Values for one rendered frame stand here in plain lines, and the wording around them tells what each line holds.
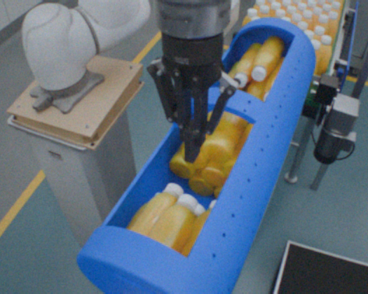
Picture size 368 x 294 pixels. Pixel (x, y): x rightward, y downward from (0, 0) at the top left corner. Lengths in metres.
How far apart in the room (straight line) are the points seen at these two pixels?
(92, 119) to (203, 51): 0.64
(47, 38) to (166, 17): 0.60
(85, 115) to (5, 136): 1.73
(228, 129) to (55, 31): 0.51
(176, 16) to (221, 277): 0.41
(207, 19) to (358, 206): 2.01
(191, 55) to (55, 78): 0.66
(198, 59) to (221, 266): 0.35
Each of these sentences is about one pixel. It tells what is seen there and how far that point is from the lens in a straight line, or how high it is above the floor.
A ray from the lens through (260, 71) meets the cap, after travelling 1.00.
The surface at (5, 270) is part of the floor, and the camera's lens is 2.08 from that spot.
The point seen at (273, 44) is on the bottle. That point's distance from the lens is 1.10.
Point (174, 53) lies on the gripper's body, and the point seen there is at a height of 1.51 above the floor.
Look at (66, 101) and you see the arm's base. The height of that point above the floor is 1.08.
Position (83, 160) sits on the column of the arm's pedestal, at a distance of 1.12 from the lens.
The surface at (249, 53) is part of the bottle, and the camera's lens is 1.12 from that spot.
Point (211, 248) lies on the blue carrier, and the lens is 0.59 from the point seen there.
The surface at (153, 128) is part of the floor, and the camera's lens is 2.45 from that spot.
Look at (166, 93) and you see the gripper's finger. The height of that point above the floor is 1.42.
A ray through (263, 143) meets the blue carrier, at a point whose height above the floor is 1.20.
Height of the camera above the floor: 1.73
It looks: 47 degrees down
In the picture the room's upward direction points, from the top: straight up
